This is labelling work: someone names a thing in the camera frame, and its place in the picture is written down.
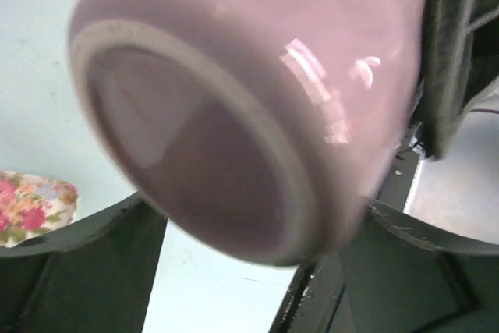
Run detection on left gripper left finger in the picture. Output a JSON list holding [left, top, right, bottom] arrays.
[[1, 194, 167, 333]]

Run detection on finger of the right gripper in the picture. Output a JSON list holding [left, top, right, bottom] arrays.
[[423, 0, 475, 159]]

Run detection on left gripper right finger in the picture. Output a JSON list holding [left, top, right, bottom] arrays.
[[311, 196, 499, 333]]

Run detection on purple mug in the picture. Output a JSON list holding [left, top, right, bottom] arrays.
[[68, 0, 426, 266]]

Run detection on floral tray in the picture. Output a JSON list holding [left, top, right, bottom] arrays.
[[1, 171, 79, 248]]

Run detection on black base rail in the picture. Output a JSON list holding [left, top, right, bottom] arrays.
[[268, 122, 426, 333]]

